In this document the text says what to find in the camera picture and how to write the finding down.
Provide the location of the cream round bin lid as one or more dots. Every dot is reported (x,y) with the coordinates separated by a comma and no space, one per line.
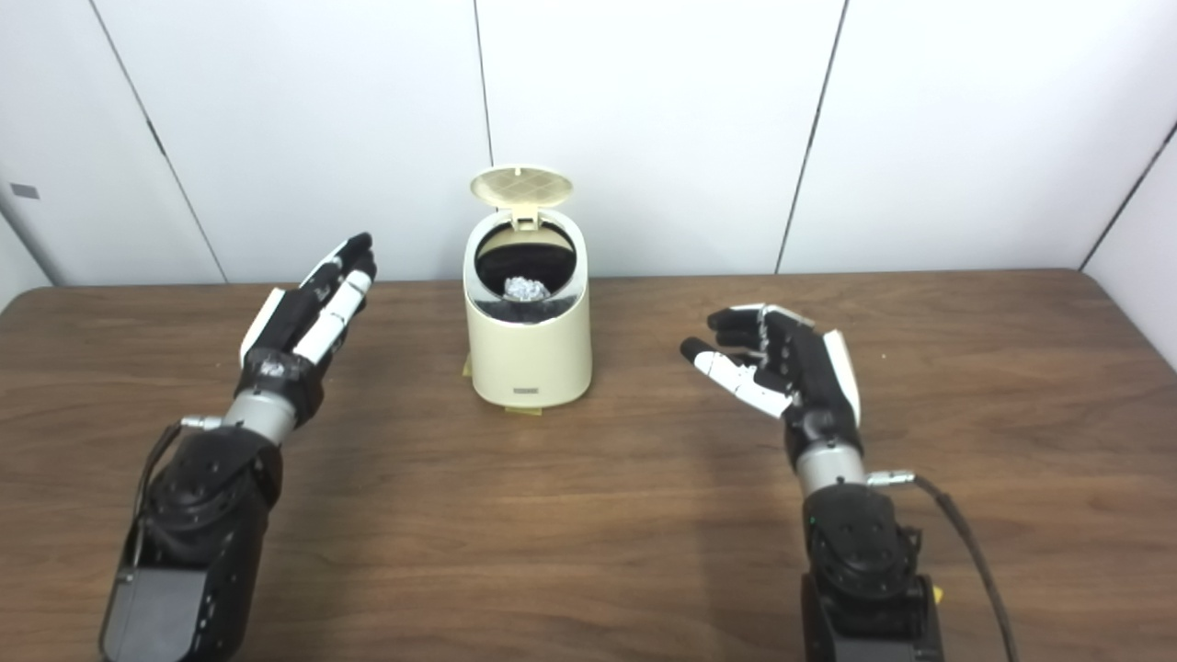
(521,187)

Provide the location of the wide yellow tape piece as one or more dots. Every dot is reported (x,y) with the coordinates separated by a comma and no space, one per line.
(523,409)

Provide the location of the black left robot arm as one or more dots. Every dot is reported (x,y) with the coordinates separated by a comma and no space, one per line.
(198,533)

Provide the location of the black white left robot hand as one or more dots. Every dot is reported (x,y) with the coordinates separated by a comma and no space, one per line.
(290,336)

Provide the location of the white paper ball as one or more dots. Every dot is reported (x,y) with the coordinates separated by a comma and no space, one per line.
(526,290)

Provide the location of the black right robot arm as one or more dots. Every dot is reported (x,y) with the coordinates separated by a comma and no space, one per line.
(864,570)

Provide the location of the cream-colored bin body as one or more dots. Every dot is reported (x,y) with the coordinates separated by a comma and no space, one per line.
(529,354)

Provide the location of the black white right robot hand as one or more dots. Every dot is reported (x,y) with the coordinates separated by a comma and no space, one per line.
(809,377)

